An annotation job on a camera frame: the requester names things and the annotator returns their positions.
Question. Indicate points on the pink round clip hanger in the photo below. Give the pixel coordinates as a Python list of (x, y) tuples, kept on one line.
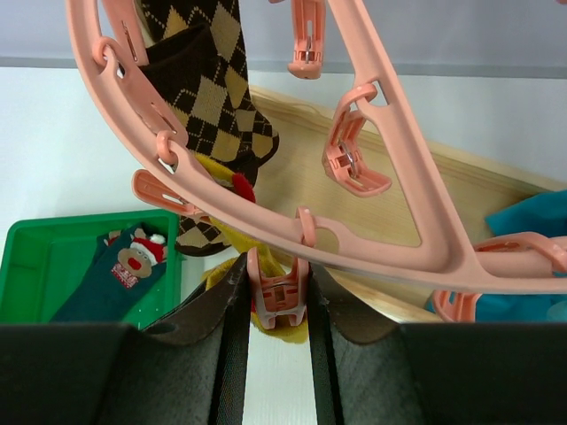
[(373, 139)]

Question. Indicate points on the teal cloth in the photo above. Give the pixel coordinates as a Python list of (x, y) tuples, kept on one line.
[(529, 241)]

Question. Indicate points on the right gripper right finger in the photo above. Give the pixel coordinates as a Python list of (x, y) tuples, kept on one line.
[(369, 369)]

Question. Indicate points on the wooden clothes rack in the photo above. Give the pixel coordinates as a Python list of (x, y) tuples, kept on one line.
[(387, 212)]

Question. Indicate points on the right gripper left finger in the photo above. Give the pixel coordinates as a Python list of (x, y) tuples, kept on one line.
[(189, 367)]

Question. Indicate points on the teal reindeer sock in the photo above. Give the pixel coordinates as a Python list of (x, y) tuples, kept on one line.
[(126, 265)]

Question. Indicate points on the green plastic tray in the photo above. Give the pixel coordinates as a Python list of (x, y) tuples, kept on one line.
[(45, 260)]

